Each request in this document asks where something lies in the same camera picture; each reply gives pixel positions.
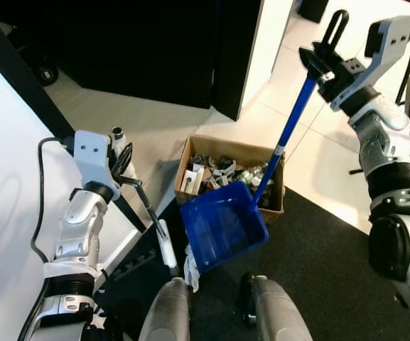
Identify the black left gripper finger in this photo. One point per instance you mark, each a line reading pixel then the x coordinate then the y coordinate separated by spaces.
pixel 127 160
pixel 133 184

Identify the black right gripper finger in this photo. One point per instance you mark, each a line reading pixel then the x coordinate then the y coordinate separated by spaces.
pixel 330 53
pixel 315 64

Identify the black and white hand broom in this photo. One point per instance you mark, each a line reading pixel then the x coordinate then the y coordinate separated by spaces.
pixel 167 245

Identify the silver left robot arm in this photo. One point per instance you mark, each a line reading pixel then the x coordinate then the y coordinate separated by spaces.
pixel 73 234

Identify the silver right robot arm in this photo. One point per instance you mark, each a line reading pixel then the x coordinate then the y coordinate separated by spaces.
pixel 389 142

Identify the black floor mat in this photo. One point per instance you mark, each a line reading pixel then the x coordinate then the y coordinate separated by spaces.
pixel 318 263

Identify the black boxy object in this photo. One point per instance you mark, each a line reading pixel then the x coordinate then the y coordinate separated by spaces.
pixel 313 8

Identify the jumble of metal parts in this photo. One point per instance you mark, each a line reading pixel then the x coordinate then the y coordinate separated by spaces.
pixel 222 170

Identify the brown cardboard box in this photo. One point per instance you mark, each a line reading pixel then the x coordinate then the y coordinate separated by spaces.
pixel 222 145

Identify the black cabinet with white side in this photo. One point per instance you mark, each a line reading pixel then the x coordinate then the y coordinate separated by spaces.
pixel 141 50

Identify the black caster wheel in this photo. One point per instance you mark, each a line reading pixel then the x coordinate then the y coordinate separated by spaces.
pixel 46 76

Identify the grey left robot leg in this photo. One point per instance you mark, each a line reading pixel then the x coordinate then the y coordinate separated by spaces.
pixel 165 312

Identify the grey robot leg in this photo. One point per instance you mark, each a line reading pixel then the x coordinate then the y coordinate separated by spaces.
pixel 165 312
pixel 279 312

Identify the grey right robot leg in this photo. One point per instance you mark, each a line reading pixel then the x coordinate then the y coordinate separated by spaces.
pixel 279 312

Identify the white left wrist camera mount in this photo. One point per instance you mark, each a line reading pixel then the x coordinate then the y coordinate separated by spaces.
pixel 91 153

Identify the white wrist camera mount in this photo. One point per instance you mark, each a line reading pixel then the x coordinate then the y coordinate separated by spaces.
pixel 388 42
pixel 91 153

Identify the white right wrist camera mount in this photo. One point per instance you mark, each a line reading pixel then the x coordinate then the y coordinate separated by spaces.
pixel 388 42

